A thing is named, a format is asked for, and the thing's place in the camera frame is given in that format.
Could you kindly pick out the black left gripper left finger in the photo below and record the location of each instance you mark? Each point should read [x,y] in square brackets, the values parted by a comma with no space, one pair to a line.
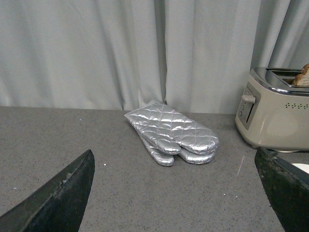
[58,205]

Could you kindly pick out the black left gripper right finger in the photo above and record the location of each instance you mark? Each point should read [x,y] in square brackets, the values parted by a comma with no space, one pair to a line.
[287,189]

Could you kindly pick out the brown bread slice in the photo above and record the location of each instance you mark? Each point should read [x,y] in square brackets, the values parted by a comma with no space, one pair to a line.
[303,78]

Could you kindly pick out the beige two-slot toaster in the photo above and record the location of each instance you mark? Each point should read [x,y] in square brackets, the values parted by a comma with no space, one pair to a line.
[273,113]

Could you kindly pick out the white round plate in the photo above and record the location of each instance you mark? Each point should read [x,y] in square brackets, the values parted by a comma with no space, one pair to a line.
[303,167]

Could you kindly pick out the lower silver quilted oven mitt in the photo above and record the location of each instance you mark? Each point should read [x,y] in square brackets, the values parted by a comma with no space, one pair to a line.
[168,160]

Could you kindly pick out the silver quilted oven mitt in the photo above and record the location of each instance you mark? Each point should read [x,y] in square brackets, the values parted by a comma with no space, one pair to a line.
[170,131]
[168,160]

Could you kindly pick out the upper silver quilted oven mitt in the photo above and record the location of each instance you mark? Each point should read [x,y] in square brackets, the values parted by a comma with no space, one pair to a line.
[170,131]

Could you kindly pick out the grey curtain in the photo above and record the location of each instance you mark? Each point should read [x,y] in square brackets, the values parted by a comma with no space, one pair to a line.
[195,55]

